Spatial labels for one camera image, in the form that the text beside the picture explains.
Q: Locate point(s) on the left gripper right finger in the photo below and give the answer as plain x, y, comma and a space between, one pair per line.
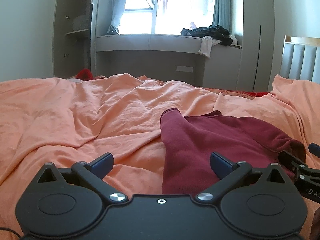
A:
231, 176

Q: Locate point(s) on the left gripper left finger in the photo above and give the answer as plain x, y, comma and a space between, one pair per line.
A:
91, 175

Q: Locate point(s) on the grey window bench cabinet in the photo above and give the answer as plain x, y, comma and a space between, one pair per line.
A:
168, 57

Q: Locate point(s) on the white hanging garment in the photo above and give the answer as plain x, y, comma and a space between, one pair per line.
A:
206, 46

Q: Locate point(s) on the dark red long-sleeve shirt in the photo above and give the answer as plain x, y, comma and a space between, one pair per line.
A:
190, 140

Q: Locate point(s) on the left grey curtain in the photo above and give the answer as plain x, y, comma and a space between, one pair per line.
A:
118, 8

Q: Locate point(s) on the grey padded wooden headboard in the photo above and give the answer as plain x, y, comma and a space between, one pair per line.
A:
301, 59

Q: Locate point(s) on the right grey curtain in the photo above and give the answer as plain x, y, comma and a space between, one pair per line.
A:
222, 13

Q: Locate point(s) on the window with open sash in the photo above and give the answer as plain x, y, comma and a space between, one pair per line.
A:
147, 16

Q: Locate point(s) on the open beige wardrobe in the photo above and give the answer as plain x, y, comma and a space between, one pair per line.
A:
72, 36

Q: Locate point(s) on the tall beige closet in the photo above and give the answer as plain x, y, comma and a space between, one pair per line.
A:
252, 23

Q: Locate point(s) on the grey curtain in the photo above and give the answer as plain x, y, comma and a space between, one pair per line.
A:
118, 8
222, 13

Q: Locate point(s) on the red bed sheet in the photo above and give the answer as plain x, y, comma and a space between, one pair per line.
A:
243, 94

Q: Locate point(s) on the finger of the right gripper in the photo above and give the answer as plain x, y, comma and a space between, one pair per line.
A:
314, 149
292, 163

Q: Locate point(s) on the dark clothes pile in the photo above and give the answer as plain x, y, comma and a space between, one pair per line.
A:
215, 31

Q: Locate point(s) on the orange duvet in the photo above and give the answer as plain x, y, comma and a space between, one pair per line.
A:
47, 125

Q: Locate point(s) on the red object beside bed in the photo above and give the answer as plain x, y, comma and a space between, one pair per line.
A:
84, 75

